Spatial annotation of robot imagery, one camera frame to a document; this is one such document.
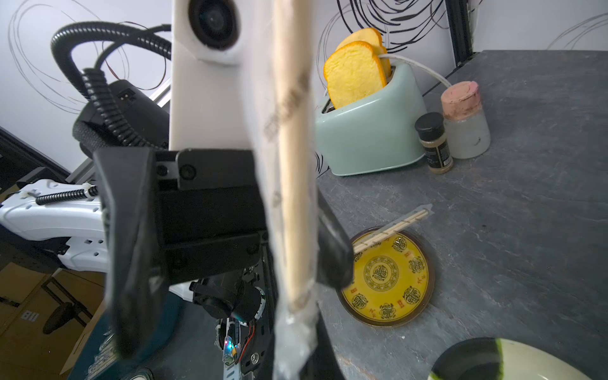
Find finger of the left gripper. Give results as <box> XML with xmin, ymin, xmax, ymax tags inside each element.
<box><xmin>93</xmin><ymin>147</ymin><xmax>169</xmax><ymax>359</ymax></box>
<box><xmin>317</xmin><ymin>189</ymin><xmax>355</xmax><ymax>291</ymax></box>

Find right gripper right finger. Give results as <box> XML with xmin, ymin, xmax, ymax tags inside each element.
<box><xmin>308</xmin><ymin>314</ymin><xmax>345</xmax><ymax>380</ymax></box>

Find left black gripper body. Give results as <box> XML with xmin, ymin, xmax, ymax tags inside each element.
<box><xmin>155</xmin><ymin>149</ymin><xmax>267</xmax><ymax>284</ymax></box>

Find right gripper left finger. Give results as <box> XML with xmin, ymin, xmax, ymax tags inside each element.
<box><xmin>258</xmin><ymin>332</ymin><xmax>285</xmax><ymax>380</ymax></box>

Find chopsticks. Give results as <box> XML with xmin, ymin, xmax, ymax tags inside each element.
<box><xmin>254</xmin><ymin>1</ymin><xmax>318</xmax><ymax>379</ymax></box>
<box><xmin>353</xmin><ymin>204</ymin><xmax>433</xmax><ymax>254</ymax></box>

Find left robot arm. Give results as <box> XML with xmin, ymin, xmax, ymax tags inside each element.
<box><xmin>1</xmin><ymin>79</ymin><xmax>277</xmax><ymax>359</ymax></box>

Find wrapped chopsticks on yellow plate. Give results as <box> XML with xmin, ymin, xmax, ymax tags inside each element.
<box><xmin>353</xmin><ymin>204</ymin><xmax>433</xmax><ymax>254</ymax></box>

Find yellow patterned plate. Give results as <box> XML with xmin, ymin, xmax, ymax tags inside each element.
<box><xmin>337</xmin><ymin>231</ymin><xmax>435</xmax><ymax>327</ymax></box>

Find mint green toaster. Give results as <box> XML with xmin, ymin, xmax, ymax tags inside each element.
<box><xmin>315</xmin><ymin>63</ymin><xmax>427</xmax><ymax>177</ymax></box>

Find black capped spice jar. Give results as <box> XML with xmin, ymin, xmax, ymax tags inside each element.
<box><xmin>415</xmin><ymin>112</ymin><xmax>454</xmax><ymax>174</ymax></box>

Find cream plate with black patch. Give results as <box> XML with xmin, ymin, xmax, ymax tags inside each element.
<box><xmin>428</xmin><ymin>337</ymin><xmax>588</xmax><ymax>380</ymax></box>

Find cork topped glass bottle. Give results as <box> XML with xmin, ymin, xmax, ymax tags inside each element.
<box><xmin>440</xmin><ymin>81</ymin><xmax>491</xmax><ymax>159</ymax></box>

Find front yellow bread slice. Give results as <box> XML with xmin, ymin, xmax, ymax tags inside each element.
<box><xmin>323</xmin><ymin>42</ymin><xmax>387</xmax><ymax>109</ymax></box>

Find yellow bread slice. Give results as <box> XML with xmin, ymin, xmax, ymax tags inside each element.
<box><xmin>323</xmin><ymin>42</ymin><xmax>387</xmax><ymax>109</ymax></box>
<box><xmin>336</xmin><ymin>28</ymin><xmax>392</xmax><ymax>79</ymax></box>

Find back yellow bread slice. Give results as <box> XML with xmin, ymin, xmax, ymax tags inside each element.
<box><xmin>336</xmin><ymin>28</ymin><xmax>392</xmax><ymax>79</ymax></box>

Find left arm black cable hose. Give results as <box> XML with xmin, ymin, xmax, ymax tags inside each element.
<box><xmin>49</xmin><ymin>21</ymin><xmax>173</xmax><ymax>149</ymax></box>

